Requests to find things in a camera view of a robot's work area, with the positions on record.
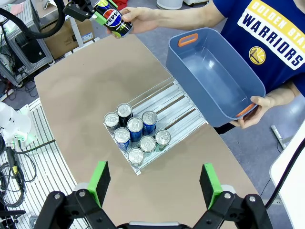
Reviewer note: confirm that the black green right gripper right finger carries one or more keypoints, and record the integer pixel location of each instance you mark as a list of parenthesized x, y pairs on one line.
[(213, 190)]

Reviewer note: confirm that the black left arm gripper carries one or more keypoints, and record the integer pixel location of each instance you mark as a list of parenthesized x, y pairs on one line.
[(78, 10)]

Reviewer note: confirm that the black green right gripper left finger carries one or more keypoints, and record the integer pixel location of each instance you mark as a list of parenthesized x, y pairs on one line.
[(95, 190)]

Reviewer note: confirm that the person's right forearm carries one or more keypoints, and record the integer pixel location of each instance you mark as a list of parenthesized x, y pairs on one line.
[(188, 13)]

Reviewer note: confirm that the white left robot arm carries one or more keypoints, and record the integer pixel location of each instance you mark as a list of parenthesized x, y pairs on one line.
[(14, 124)]

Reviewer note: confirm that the person's left forearm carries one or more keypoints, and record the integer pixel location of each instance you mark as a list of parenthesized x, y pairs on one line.
[(283, 93)]

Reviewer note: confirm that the person's right hand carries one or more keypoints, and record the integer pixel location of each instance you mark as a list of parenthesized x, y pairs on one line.
[(143, 19)]

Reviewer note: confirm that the person's left hand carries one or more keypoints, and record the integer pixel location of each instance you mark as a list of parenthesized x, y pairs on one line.
[(257, 112)]

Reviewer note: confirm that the red cloth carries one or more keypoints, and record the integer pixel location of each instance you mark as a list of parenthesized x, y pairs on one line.
[(122, 3)]

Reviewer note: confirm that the brown cardboard box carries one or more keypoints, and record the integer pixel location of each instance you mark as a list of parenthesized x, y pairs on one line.
[(62, 40)]

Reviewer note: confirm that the white side table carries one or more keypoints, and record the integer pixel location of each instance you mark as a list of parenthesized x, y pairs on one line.
[(295, 186)]

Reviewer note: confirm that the black handheld device yellow label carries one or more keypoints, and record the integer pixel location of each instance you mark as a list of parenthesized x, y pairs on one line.
[(14, 169)]

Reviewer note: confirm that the white table foot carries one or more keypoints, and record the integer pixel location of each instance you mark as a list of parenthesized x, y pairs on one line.
[(278, 137)]

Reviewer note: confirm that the black computer case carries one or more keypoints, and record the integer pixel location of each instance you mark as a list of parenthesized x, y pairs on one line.
[(31, 51)]

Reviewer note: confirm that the person in blue Warriors shirt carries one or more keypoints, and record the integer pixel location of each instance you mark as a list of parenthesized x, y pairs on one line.
[(274, 31)]

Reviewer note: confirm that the white desk leg post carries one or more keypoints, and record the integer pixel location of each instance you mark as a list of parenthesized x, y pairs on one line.
[(76, 33)]

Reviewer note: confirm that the slotted aluminium base plate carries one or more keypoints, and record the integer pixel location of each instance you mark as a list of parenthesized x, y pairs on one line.
[(47, 167)]

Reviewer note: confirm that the aluminium frame rack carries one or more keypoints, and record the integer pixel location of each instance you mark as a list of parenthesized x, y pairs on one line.
[(12, 66)]

